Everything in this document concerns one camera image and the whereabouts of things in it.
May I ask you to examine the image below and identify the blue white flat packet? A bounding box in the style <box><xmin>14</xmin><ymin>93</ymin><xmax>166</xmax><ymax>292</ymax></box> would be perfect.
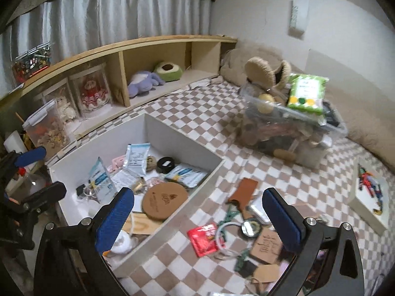
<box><xmin>165</xmin><ymin>163</ymin><xmax>208</xmax><ymax>189</ymax></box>

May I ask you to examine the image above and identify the green wet wipes pack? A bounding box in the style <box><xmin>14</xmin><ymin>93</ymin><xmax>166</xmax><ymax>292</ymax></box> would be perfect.
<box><xmin>287</xmin><ymin>73</ymin><xmax>329</xmax><ymax>116</ymax></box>

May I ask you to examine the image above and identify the clear jar of toys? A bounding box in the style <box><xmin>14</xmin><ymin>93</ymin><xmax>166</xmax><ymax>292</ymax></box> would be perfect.
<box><xmin>12</xmin><ymin>41</ymin><xmax>52</xmax><ymax>84</ymax></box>

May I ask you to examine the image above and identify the clear blister pack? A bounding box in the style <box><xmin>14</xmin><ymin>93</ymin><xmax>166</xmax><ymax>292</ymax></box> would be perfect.
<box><xmin>247</xmin><ymin>197</ymin><xmax>271</xmax><ymax>225</ymax></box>

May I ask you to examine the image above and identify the red snack packet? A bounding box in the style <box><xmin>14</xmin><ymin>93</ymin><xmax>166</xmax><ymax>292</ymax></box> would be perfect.
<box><xmin>187</xmin><ymin>222</ymin><xmax>219</xmax><ymax>258</ymax></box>

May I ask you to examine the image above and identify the small black box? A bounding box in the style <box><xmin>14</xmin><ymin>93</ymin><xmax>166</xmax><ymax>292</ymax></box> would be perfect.
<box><xmin>156</xmin><ymin>156</ymin><xmax>176</xmax><ymax>174</ymax></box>

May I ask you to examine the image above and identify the blue white mask packet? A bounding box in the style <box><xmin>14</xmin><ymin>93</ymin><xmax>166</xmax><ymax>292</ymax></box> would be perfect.
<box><xmin>88</xmin><ymin>157</ymin><xmax>117</xmax><ymax>204</ymax></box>

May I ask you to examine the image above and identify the green avocado plush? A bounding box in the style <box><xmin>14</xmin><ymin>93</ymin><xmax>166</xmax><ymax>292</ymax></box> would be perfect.
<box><xmin>154</xmin><ymin>61</ymin><xmax>183</xmax><ymax>82</ymax></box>

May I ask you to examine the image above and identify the white storage box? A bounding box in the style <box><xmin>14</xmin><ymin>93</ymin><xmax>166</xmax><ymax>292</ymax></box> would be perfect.
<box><xmin>50</xmin><ymin>114</ymin><xmax>224</xmax><ymax>277</ymax></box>

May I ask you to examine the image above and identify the clear plastic storage bin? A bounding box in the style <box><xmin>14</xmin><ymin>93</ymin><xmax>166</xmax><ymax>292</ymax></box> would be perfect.
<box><xmin>239</xmin><ymin>83</ymin><xmax>348</xmax><ymax>169</ymax></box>

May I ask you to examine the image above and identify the white tray with toys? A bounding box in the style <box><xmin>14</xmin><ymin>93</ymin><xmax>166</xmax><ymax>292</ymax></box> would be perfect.
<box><xmin>347</xmin><ymin>157</ymin><xmax>390</xmax><ymax>236</ymax></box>

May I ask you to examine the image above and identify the white wall hanging bag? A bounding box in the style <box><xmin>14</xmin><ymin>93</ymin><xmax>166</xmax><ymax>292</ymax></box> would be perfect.
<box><xmin>289</xmin><ymin>0</ymin><xmax>309</xmax><ymax>38</ymax></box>

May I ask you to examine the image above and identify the beige fluffy blanket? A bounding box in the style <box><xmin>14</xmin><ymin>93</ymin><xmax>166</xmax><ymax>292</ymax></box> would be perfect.
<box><xmin>220</xmin><ymin>41</ymin><xmax>394</xmax><ymax>170</ymax></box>

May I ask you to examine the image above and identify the round cork coaster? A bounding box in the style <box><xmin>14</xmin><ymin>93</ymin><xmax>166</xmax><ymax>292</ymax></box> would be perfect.
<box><xmin>142</xmin><ymin>183</ymin><xmax>188</xmax><ymax>221</ymax></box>

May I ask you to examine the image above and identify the checkered bed sheet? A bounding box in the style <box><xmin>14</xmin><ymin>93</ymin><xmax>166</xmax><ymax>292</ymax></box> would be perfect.
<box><xmin>74</xmin><ymin>76</ymin><xmax>395</xmax><ymax>296</ymax></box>

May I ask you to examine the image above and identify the brown cardboard tag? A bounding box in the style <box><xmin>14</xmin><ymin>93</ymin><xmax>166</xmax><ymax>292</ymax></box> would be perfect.
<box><xmin>250</xmin><ymin>228</ymin><xmax>282</xmax><ymax>265</ymax></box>

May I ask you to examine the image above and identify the clear snack container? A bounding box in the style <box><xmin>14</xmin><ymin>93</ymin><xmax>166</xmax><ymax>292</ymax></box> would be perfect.
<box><xmin>22</xmin><ymin>100</ymin><xmax>72</xmax><ymax>161</ymax></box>

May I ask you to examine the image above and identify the round compact mirror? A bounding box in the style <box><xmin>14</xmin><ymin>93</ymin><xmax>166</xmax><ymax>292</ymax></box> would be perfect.
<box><xmin>241</xmin><ymin>217</ymin><xmax>262</xmax><ymax>239</ymax></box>

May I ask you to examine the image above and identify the purple plush toy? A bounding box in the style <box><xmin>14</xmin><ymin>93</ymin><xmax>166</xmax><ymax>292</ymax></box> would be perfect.
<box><xmin>127</xmin><ymin>71</ymin><xmax>165</xmax><ymax>98</ymax></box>

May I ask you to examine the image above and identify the grey curtain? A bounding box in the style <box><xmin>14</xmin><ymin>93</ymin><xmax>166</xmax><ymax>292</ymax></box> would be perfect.
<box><xmin>1</xmin><ymin>0</ymin><xmax>212</xmax><ymax>96</ymax></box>

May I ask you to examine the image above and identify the wooden bed shelf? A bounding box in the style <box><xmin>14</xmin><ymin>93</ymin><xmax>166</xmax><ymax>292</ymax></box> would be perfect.
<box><xmin>1</xmin><ymin>36</ymin><xmax>237</xmax><ymax>139</ymax></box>

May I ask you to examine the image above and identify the white blue sachet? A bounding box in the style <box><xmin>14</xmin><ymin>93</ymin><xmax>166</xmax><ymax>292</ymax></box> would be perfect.
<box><xmin>122</xmin><ymin>143</ymin><xmax>151</xmax><ymax>177</ymax></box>

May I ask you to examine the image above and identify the brown leather pouch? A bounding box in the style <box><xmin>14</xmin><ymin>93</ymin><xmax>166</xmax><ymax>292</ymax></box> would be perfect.
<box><xmin>228</xmin><ymin>178</ymin><xmax>258</xmax><ymax>212</ymax></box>

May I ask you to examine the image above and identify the doll in red dress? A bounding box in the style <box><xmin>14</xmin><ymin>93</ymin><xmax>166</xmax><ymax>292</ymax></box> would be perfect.
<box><xmin>68</xmin><ymin>63</ymin><xmax>113</xmax><ymax>119</ymax></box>

